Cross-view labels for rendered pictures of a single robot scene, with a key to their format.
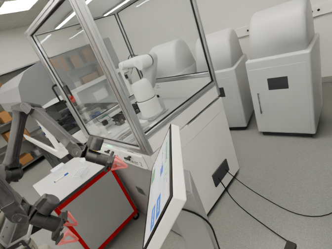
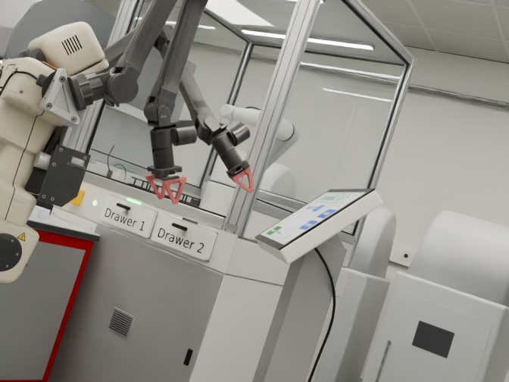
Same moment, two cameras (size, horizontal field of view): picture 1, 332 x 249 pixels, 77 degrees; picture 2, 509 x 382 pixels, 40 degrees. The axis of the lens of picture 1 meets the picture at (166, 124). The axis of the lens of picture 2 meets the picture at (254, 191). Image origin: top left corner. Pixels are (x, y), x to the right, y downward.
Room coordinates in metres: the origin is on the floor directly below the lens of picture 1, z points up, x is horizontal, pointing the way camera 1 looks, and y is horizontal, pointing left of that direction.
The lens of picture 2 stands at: (-1.23, 0.89, 1.01)
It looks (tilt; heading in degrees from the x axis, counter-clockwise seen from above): 2 degrees up; 344
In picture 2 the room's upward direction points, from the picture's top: 18 degrees clockwise
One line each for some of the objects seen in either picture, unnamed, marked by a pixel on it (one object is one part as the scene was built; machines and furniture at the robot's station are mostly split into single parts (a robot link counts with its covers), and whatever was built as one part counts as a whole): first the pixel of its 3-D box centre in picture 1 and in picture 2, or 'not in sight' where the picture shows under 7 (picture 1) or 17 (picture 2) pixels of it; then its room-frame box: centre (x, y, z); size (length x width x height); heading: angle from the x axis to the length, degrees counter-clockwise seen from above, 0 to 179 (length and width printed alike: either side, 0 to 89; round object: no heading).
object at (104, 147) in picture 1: (111, 152); (127, 215); (1.64, 0.52, 0.87); 0.29 x 0.02 x 0.11; 38
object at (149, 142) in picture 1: (128, 65); (245, 114); (1.90, 0.12, 1.47); 1.02 x 0.95 x 1.04; 38
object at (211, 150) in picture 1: (169, 161); (174, 336); (1.90, 0.12, 0.40); 1.03 x 0.95 x 0.80; 38
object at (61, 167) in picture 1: (59, 169); not in sight; (1.92, 1.17, 0.79); 0.13 x 0.09 x 0.05; 129
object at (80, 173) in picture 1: (80, 173); (33, 211); (1.67, 0.88, 0.78); 0.12 x 0.08 x 0.04; 159
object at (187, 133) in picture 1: (152, 123); (205, 237); (1.90, 0.12, 0.87); 1.02 x 0.95 x 0.14; 38
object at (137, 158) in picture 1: (132, 159); (182, 236); (1.39, 0.33, 0.87); 0.29 x 0.02 x 0.11; 38
